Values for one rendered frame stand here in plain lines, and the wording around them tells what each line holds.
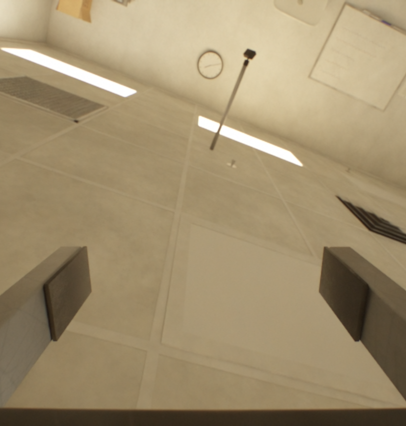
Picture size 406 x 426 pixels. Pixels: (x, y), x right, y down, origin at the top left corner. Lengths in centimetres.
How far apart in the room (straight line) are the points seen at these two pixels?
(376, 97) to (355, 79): 39
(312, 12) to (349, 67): 87
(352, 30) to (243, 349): 433
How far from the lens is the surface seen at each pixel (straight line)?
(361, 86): 480
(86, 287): 17
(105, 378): 61
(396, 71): 499
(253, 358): 75
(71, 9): 426
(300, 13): 431
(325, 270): 16
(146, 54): 438
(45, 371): 61
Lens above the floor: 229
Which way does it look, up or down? 25 degrees up
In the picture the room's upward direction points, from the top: 157 degrees counter-clockwise
